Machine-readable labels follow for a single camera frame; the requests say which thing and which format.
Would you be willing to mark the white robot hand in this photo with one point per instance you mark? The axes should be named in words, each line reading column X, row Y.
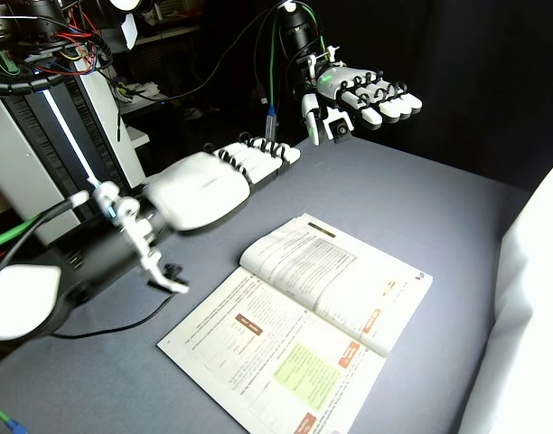
column 195, row 192
column 344, row 79

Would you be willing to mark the illustrated textbook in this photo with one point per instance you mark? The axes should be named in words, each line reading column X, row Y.
column 303, row 325

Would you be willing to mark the white shelf board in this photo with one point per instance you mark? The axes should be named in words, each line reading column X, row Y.
column 136, row 133

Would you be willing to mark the grey table cloth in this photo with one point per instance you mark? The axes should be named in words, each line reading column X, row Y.
column 394, row 203

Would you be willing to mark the white robot body column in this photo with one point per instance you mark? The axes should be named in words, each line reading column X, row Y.
column 32, row 149

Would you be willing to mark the white paper tag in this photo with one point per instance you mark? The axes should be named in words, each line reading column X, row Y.
column 129, row 31

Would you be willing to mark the white backdrop sheet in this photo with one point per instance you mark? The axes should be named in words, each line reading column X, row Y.
column 525, row 316

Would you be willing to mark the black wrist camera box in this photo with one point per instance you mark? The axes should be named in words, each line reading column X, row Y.
column 340, row 130

